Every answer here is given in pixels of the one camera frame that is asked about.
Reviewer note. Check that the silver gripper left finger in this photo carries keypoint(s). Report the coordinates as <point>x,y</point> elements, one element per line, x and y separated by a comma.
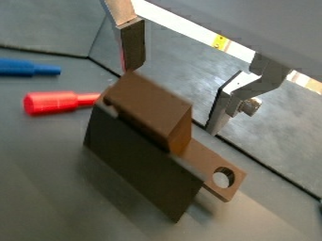
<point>128,32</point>

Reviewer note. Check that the red peg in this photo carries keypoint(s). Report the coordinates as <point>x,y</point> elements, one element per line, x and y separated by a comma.
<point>57,101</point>

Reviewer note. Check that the blue peg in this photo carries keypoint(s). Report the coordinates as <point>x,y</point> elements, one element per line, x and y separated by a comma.
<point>17,67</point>

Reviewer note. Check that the brown T-shaped block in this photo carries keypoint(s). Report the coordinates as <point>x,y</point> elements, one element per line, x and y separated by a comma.
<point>162,115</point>

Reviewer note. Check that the dark grey bracket fixture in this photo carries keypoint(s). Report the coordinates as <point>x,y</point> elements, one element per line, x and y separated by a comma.
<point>156,173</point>

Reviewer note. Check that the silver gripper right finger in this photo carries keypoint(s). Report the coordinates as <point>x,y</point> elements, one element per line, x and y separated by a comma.
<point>236,96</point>

